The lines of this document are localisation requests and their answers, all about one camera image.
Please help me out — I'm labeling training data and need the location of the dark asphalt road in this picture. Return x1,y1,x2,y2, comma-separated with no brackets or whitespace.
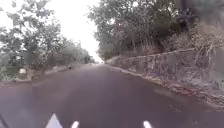
0,63,224,128

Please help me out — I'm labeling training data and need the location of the row of trees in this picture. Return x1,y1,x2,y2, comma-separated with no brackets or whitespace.
87,0,224,62
0,0,96,81

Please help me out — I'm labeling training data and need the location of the robot's own part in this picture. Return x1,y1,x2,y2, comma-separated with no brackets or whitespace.
142,120,153,128
70,120,81,128

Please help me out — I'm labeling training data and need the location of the leaf-strewn dirt verge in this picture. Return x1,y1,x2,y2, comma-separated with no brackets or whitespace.
105,63,224,111

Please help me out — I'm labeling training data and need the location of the small pale marker stone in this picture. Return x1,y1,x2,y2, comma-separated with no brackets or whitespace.
18,68,27,75

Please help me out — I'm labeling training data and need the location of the stone wall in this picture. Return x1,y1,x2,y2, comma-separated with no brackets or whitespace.
105,46,224,88

